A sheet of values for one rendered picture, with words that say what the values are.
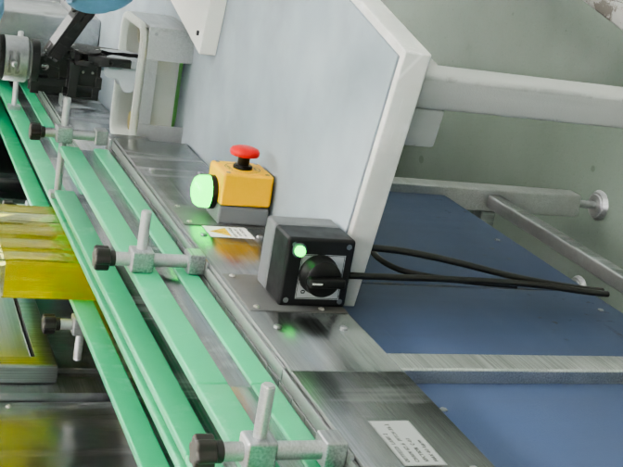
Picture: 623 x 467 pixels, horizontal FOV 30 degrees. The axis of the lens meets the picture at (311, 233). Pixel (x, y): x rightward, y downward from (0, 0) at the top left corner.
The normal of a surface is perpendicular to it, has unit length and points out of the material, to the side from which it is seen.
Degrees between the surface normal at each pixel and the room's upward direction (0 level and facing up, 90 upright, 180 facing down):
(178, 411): 90
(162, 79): 90
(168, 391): 90
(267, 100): 0
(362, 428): 90
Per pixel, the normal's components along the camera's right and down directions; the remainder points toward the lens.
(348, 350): 0.16, -0.95
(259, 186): 0.34, 0.32
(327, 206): -0.93, -0.05
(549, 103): 0.29, 0.53
